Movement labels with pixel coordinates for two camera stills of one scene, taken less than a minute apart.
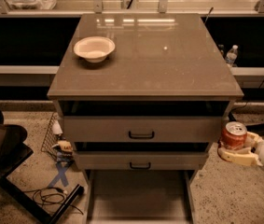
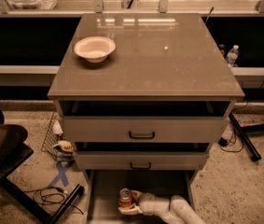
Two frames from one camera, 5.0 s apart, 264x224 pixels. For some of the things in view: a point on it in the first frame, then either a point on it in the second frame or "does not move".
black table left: [0, 160] does not move
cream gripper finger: [242, 159] -> [132, 210]
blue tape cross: [61, 175] does not move
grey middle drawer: [140, 160] does not move
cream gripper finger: [254, 137] -> [137, 194]
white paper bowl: [94, 49] does not move
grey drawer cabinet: [143, 97] does not move
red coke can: [234, 135] -> [125, 199]
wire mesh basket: [50, 140] does not move
